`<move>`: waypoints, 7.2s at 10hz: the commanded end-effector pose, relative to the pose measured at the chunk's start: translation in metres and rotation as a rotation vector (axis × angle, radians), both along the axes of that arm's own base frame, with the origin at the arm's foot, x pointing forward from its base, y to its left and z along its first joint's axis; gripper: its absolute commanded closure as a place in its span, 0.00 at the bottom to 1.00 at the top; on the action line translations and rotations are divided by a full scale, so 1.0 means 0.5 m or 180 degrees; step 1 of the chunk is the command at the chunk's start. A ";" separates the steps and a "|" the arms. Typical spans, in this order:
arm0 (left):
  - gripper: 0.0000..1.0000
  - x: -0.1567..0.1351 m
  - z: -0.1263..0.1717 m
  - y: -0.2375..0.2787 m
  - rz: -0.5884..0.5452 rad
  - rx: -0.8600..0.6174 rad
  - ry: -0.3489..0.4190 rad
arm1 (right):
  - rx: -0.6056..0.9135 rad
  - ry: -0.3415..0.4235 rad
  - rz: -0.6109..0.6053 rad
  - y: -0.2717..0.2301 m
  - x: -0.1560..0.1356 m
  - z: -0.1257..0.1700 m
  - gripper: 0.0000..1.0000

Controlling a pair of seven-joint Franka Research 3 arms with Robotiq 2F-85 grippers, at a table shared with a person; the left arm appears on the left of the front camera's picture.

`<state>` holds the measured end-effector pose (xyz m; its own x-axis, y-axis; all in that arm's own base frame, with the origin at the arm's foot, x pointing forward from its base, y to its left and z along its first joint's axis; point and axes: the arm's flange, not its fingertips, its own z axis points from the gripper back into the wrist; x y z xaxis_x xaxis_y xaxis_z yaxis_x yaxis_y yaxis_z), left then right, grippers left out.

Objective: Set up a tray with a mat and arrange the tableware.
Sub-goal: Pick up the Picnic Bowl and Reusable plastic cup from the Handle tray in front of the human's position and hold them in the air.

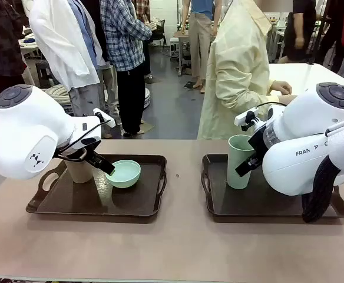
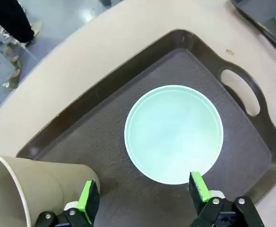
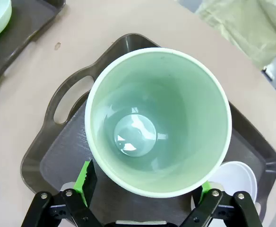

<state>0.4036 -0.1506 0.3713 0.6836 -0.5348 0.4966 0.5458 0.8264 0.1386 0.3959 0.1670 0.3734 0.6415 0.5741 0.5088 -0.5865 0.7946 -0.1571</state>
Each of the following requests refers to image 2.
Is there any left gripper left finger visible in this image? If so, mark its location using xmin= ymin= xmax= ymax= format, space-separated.
xmin=35 ymin=179 xmax=101 ymax=227

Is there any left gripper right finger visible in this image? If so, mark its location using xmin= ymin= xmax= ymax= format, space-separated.
xmin=188 ymin=170 xmax=265 ymax=227

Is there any beige cup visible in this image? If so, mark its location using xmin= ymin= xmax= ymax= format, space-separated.
xmin=0 ymin=153 xmax=102 ymax=227

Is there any mint green bowl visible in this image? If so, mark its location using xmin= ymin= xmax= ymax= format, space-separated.
xmin=124 ymin=85 xmax=224 ymax=185

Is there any beige shoe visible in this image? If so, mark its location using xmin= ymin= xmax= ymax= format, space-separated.
xmin=30 ymin=20 xmax=44 ymax=38

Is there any person in dark clothes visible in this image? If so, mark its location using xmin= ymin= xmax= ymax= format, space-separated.
xmin=0 ymin=0 xmax=36 ymax=44

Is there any brown tray with handles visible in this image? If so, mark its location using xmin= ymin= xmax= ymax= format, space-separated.
xmin=16 ymin=28 xmax=276 ymax=206

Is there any dark tray with handles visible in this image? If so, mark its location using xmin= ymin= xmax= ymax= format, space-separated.
xmin=230 ymin=0 xmax=276 ymax=64

